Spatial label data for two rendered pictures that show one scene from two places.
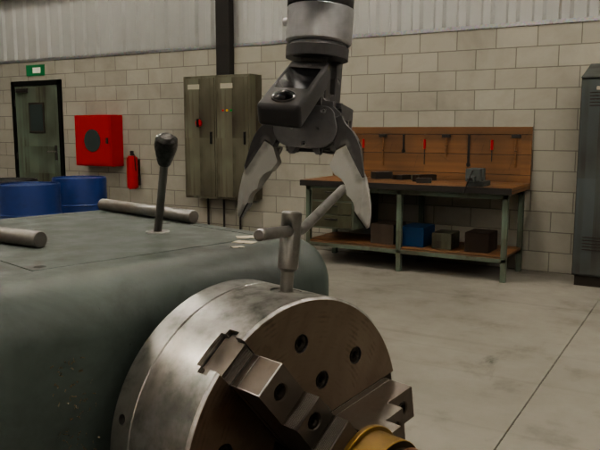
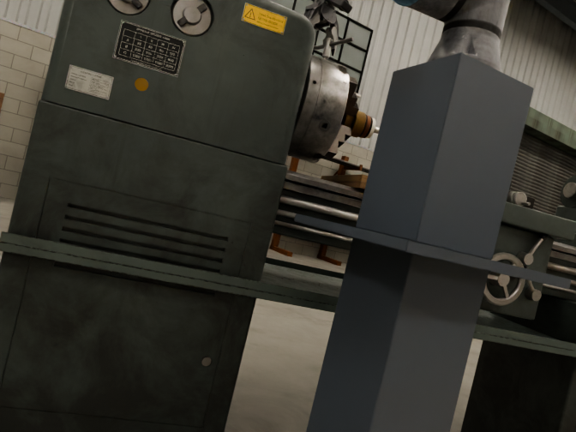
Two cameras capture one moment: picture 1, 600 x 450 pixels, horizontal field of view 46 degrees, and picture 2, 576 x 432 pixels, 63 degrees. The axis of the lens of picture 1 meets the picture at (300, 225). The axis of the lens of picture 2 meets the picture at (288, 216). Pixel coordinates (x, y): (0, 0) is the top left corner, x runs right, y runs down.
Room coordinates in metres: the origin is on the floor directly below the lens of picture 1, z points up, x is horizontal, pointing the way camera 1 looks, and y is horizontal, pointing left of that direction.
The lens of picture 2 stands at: (0.00, 1.32, 0.75)
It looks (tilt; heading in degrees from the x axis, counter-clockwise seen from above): 0 degrees down; 299
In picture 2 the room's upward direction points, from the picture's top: 14 degrees clockwise
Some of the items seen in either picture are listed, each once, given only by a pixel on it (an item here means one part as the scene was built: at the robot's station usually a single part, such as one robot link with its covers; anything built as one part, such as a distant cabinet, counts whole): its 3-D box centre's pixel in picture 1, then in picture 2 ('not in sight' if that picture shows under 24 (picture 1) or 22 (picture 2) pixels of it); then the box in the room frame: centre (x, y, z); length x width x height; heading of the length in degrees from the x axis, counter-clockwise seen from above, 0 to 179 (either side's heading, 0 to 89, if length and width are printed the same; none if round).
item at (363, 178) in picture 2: not in sight; (379, 192); (0.53, -0.18, 0.89); 0.36 x 0.30 x 0.04; 135
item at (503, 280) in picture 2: not in sight; (504, 268); (0.11, -0.26, 0.73); 0.27 x 0.12 x 0.27; 45
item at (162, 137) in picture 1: (164, 150); not in sight; (0.97, 0.19, 1.38); 0.04 x 0.03 x 0.05; 45
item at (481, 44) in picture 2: not in sight; (465, 56); (0.23, 0.34, 1.15); 0.15 x 0.15 x 0.10
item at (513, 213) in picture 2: not in sight; (478, 214); (0.24, -0.41, 0.90); 0.53 x 0.30 x 0.06; 135
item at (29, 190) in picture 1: (31, 228); not in sight; (6.83, 2.65, 0.44); 0.59 x 0.59 x 0.88
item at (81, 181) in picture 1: (80, 216); not in sight; (7.75, 2.45, 0.44); 0.59 x 0.59 x 0.88
